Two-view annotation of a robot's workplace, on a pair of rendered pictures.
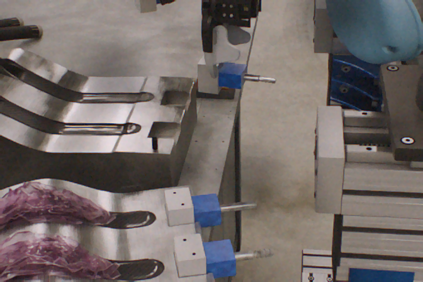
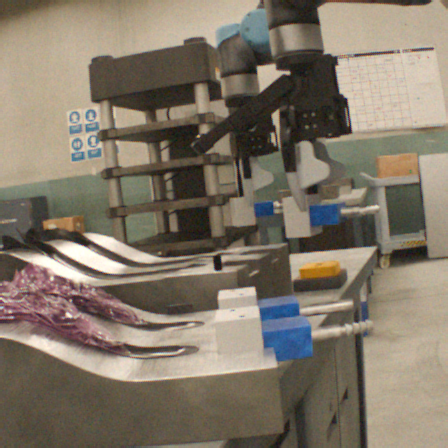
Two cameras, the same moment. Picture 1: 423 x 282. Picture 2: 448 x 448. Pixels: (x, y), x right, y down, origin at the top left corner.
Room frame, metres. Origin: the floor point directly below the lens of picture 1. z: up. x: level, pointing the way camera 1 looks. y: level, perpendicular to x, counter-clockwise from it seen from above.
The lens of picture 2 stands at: (0.21, -0.06, 0.99)
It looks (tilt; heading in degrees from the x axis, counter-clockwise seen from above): 3 degrees down; 10
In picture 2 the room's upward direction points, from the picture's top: 7 degrees counter-clockwise
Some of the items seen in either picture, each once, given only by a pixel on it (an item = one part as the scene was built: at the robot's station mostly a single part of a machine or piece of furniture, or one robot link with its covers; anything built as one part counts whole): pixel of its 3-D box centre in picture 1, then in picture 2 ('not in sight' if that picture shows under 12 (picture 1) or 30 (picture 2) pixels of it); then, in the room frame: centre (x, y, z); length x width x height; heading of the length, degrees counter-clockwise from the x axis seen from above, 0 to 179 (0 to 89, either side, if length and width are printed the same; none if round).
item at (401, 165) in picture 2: not in sight; (397, 169); (7.03, -0.67, 0.94); 0.41 x 0.33 x 0.29; 94
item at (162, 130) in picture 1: (164, 140); (237, 277); (1.05, 0.08, 0.87); 0.05 x 0.05 x 0.04; 81
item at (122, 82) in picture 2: not in sight; (187, 182); (5.69, 1.15, 1.03); 1.54 x 0.94 x 2.06; 176
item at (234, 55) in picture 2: not in sight; (237, 51); (1.55, 0.11, 1.25); 0.09 x 0.08 x 0.11; 80
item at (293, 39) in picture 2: not in sight; (298, 45); (1.16, -0.03, 1.17); 0.08 x 0.08 x 0.05
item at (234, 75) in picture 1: (238, 75); (334, 213); (1.15, -0.05, 0.93); 0.13 x 0.05 x 0.05; 72
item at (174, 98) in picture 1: (175, 107); (260, 264); (1.15, 0.06, 0.87); 0.05 x 0.05 x 0.04; 81
